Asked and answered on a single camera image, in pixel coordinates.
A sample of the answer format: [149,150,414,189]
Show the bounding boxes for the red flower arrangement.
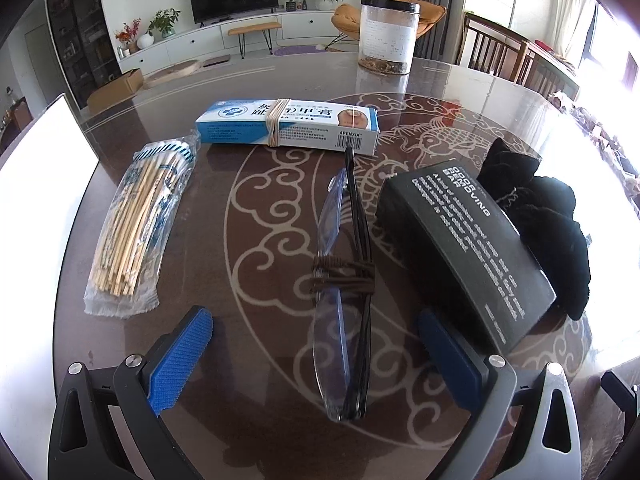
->
[115,19,143,53]

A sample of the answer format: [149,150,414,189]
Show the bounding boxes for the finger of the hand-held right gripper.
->
[601,369,640,411]

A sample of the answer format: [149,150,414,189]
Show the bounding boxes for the orange lounge chair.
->
[327,0,448,53]

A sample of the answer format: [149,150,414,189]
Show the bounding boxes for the packet of wooden chopsticks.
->
[83,132,201,318]

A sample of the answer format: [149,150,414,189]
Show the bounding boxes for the blue and white ointment box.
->
[195,97,381,156]

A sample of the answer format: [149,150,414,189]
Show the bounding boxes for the black-framed glasses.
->
[311,146,377,422]

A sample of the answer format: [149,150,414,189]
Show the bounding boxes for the dark patterned glass desktop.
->
[52,55,640,480]

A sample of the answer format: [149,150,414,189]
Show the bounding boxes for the black printed box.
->
[377,160,557,356]

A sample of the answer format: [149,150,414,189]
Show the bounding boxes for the grey curtain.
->
[416,0,468,61]

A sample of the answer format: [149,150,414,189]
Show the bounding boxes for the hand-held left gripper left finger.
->
[47,305,216,480]

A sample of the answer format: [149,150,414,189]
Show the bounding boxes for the white television cabinet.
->
[117,10,341,78]

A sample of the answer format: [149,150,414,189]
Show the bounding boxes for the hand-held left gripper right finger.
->
[417,308,583,480]

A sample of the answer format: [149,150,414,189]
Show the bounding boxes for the wooden dining chair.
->
[520,42,583,101]
[457,12,528,83]

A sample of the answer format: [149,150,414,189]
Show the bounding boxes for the wooden bench with metal legs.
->
[228,21,282,58]

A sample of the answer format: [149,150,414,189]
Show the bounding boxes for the purple floor mat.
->
[274,44,326,57]

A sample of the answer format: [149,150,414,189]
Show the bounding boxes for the round beige floor cushion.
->
[145,59,202,86]

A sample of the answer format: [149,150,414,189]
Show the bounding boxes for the clear jar with black lid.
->
[357,0,422,76]

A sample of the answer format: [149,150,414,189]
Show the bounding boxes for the green potted plant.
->
[147,8,182,38]

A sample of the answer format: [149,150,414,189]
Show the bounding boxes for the dark glass bookshelf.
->
[45,0,121,108]

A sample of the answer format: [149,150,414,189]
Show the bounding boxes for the white board panel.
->
[0,92,101,441]

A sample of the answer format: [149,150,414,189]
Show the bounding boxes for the brown hair tie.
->
[311,255,377,303]

